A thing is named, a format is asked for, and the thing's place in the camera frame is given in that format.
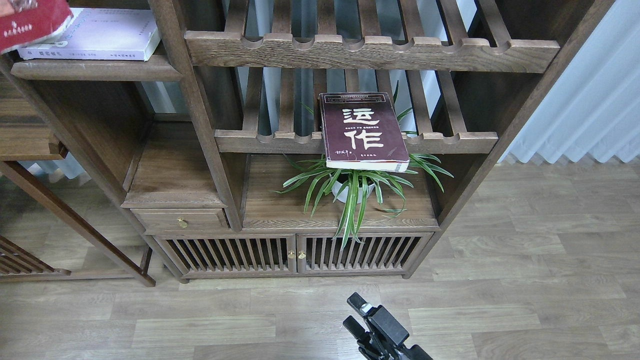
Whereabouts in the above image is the green spider plant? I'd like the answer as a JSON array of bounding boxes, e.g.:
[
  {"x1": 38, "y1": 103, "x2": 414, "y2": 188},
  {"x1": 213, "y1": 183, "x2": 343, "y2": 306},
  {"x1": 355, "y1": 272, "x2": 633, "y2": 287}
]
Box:
[{"x1": 282, "y1": 133, "x2": 450, "y2": 244}]

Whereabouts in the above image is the slatted cabinet door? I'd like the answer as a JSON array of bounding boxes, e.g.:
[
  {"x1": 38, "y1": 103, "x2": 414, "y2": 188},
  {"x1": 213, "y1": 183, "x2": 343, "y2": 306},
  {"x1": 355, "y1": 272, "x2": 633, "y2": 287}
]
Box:
[
  {"x1": 290, "y1": 232, "x2": 433, "y2": 277},
  {"x1": 156, "y1": 235, "x2": 297, "y2": 280}
]

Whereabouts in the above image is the dark wooden bookshelf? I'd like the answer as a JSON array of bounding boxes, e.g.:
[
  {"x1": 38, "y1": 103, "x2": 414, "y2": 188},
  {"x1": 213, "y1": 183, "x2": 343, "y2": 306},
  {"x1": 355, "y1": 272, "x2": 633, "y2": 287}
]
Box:
[{"x1": 1, "y1": 0, "x2": 614, "y2": 283}]

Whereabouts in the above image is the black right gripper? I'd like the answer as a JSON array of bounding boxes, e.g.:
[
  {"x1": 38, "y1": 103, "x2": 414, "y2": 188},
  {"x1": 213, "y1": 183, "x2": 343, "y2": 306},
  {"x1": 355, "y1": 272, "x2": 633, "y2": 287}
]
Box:
[{"x1": 342, "y1": 292, "x2": 432, "y2": 360}]

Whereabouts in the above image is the dark maroon book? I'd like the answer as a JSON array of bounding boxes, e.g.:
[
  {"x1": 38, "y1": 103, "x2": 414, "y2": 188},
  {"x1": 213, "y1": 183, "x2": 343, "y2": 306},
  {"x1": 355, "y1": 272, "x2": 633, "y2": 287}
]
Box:
[{"x1": 318, "y1": 92, "x2": 409, "y2": 173}]

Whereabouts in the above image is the white curtain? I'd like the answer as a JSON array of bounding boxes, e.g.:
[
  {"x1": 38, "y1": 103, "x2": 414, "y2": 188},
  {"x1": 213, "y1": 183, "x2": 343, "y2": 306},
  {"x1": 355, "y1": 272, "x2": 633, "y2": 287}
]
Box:
[{"x1": 497, "y1": 0, "x2": 640, "y2": 165}]

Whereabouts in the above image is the left slatted cabinet door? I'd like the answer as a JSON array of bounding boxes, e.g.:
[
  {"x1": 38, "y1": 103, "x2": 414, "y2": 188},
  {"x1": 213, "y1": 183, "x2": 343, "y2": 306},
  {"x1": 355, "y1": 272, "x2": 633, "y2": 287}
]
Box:
[{"x1": 156, "y1": 235, "x2": 297, "y2": 280}]

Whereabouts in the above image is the right slatted cabinet door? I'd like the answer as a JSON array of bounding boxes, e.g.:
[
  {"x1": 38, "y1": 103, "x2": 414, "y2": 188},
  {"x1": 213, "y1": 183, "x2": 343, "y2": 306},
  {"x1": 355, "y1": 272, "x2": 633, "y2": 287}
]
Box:
[{"x1": 290, "y1": 232, "x2": 433, "y2": 277}]

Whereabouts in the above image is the red cover book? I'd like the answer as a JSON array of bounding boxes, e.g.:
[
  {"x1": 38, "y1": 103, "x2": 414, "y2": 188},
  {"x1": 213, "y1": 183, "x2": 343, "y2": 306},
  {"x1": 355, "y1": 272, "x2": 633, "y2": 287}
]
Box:
[{"x1": 0, "y1": 0, "x2": 73, "y2": 54}]

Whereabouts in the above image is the white lavender book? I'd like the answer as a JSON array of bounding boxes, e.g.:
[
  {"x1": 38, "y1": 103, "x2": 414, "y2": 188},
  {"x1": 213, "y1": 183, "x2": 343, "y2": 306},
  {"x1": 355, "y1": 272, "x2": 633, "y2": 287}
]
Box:
[{"x1": 17, "y1": 7, "x2": 161, "y2": 61}]

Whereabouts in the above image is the small wooden drawer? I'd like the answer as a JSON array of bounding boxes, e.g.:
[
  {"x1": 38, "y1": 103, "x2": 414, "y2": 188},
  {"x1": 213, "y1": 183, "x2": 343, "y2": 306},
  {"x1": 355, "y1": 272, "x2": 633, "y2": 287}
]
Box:
[{"x1": 131, "y1": 208, "x2": 228, "y2": 235}]

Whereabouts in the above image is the white plant pot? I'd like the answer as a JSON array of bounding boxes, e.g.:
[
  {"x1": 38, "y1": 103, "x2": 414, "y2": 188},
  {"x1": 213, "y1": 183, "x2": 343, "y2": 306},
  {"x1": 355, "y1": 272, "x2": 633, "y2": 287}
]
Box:
[{"x1": 331, "y1": 173, "x2": 375, "y2": 204}]

